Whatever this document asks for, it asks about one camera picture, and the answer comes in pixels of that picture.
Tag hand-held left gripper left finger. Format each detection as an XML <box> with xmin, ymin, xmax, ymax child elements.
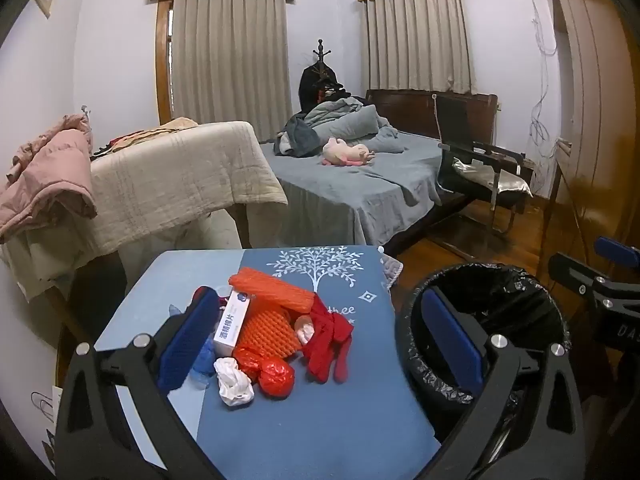
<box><xmin>75</xmin><ymin>286</ymin><xmax>221</xmax><ymax>402</ymax></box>

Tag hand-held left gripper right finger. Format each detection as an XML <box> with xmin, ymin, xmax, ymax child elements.
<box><xmin>421</xmin><ymin>287</ymin><xmax>567</xmax><ymax>403</ymax></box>

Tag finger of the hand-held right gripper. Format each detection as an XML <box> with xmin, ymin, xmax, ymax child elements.
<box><xmin>548</xmin><ymin>253</ymin><xmax>608</xmax><ymax>311</ymax></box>
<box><xmin>594</xmin><ymin>236</ymin><xmax>640</xmax><ymax>267</ymax></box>

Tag clear plastic bottle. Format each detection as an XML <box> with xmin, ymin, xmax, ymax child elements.
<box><xmin>190</xmin><ymin>337</ymin><xmax>217</xmax><ymax>391</ymax></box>

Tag white cardboard box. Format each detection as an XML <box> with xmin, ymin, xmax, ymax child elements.
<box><xmin>212</xmin><ymin>287</ymin><xmax>253</xmax><ymax>356</ymax></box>

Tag greyish white tissue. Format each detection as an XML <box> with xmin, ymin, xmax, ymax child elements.
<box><xmin>214</xmin><ymin>357</ymin><xmax>255</xmax><ymax>407</ymax></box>

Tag trash bin with black liner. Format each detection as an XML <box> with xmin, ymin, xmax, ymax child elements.
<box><xmin>395</xmin><ymin>261</ymin><xmax>573</xmax><ymax>448</ymax></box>

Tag orange cloth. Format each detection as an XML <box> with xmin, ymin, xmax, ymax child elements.
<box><xmin>232</xmin><ymin>305</ymin><xmax>301</xmax><ymax>361</ymax></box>

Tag red plastic bag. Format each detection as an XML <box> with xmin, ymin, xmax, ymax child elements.
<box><xmin>234</xmin><ymin>347</ymin><xmax>295</xmax><ymax>400</ymax></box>

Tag long orange foam net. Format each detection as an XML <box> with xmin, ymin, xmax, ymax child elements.
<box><xmin>228</xmin><ymin>267</ymin><xmax>315</xmax><ymax>313</ymax></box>

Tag red glove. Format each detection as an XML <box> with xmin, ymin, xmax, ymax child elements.
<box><xmin>301</xmin><ymin>332</ymin><xmax>351</xmax><ymax>385</ymax></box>
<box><xmin>310</xmin><ymin>294</ymin><xmax>354</xmax><ymax>356</ymax></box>

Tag pale pink tissue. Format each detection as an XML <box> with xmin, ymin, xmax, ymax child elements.
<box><xmin>292</xmin><ymin>314</ymin><xmax>316</xmax><ymax>347</ymax></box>

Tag grey quilted mat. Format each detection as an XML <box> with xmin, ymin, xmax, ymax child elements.
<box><xmin>379</xmin><ymin>251</ymin><xmax>404</xmax><ymax>292</ymax></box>

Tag blue tree print tablecloth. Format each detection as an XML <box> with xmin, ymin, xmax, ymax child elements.
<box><xmin>95</xmin><ymin>245</ymin><xmax>443</xmax><ymax>480</ymax></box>

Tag silver cushion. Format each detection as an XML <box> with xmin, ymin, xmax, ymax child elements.
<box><xmin>451</xmin><ymin>156</ymin><xmax>533</xmax><ymax>198</ymax></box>

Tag brown wooden wardrobe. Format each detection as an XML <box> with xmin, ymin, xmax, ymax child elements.
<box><xmin>540</xmin><ymin>0</ymin><xmax>640</xmax><ymax>261</ymax></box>

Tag white printed bag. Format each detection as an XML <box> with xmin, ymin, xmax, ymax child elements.
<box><xmin>30</xmin><ymin>385</ymin><xmax>63</xmax><ymax>466</ymax></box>

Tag pale cream sheet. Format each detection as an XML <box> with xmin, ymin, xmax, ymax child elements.
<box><xmin>0</xmin><ymin>207</ymin><xmax>126</xmax><ymax>303</ymax></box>

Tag beige quilt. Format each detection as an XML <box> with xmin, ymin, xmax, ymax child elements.
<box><xmin>90</xmin><ymin>120</ymin><xmax>290</xmax><ymax>261</ymax></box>

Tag grey bed sheet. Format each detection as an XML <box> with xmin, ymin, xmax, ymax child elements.
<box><xmin>260</xmin><ymin>130</ymin><xmax>446</xmax><ymax>248</ymax></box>

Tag black metal chair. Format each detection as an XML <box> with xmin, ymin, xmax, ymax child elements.
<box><xmin>437</xmin><ymin>92</ymin><xmax>536</xmax><ymax>236</ymax></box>

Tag tan folded cloth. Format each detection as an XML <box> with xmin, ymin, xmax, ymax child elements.
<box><xmin>112</xmin><ymin>117</ymin><xmax>200</xmax><ymax>153</ymax></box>

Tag pink jacket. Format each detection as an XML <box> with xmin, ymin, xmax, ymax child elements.
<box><xmin>0</xmin><ymin>114</ymin><xmax>98</xmax><ymax>243</ymax></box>

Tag pink plush toy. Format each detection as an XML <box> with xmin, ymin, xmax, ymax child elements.
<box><xmin>321</xmin><ymin>137</ymin><xmax>377</xmax><ymax>167</ymax></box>

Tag dark grey garment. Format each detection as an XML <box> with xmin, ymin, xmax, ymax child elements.
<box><xmin>274</xmin><ymin>115</ymin><xmax>321</xmax><ymax>157</ymax></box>

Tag grey duvet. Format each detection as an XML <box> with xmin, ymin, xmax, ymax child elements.
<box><xmin>302</xmin><ymin>97</ymin><xmax>405</xmax><ymax>153</ymax></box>

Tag beige curtain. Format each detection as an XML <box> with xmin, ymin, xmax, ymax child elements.
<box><xmin>365</xmin><ymin>0</ymin><xmax>475</xmax><ymax>95</ymax></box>
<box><xmin>170</xmin><ymin>0</ymin><xmax>293</xmax><ymax>126</ymax></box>

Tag black hanging garment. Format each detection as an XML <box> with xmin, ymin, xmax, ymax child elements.
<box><xmin>299</xmin><ymin>64</ymin><xmax>346</xmax><ymax>113</ymax></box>

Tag dark wooden coat rack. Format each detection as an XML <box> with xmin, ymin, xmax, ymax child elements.
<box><xmin>306</xmin><ymin>39</ymin><xmax>335</xmax><ymax>68</ymax></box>

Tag hanging white cables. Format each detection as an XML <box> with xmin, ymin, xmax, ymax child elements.
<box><xmin>527</xmin><ymin>0</ymin><xmax>561</xmax><ymax>161</ymax></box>

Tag dark wooden bed frame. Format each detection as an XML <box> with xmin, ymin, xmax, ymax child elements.
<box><xmin>366</xmin><ymin>89</ymin><xmax>500</xmax><ymax>256</ymax></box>

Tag wooden window frame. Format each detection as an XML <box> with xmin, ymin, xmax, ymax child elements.
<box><xmin>155</xmin><ymin>0</ymin><xmax>175</xmax><ymax>126</ymax></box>

